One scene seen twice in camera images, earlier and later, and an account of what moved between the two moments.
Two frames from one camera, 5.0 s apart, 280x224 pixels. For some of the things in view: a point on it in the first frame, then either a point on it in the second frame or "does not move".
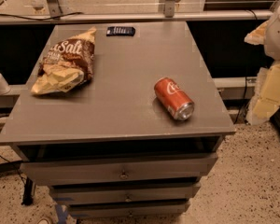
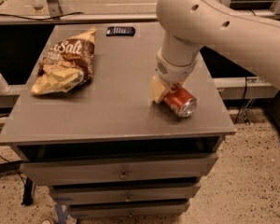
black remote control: x=120 y=31 does not move
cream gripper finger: x=257 y=36 → x=175 y=86
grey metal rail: x=53 y=18 does not move
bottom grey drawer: x=130 y=209 does not move
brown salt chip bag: x=68 y=63 does not move
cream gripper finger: x=272 y=91 → x=157 y=89
